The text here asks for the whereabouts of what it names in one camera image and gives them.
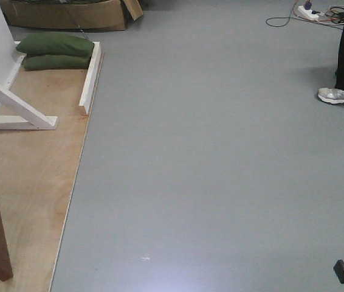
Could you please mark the plywood base platform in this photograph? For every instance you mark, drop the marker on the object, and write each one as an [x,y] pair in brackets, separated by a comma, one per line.
[37,175]

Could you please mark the upper green sandbag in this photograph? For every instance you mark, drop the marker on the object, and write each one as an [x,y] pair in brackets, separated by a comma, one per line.
[52,43]

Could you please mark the green sandbag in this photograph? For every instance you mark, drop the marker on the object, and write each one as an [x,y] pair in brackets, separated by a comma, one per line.
[52,43]
[42,62]

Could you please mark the lower green sandbag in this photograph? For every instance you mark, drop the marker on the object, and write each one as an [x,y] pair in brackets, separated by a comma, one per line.
[42,62]

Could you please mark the open cardboard box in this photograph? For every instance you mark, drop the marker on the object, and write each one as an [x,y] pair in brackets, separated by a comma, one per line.
[70,15]

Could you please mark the grey left sneaker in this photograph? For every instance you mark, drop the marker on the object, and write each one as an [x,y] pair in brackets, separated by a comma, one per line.
[332,96]

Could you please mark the white power strip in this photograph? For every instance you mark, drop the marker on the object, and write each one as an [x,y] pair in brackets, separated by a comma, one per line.
[307,14]

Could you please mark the white edge rail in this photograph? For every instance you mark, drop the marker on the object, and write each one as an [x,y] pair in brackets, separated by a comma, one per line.
[91,80]

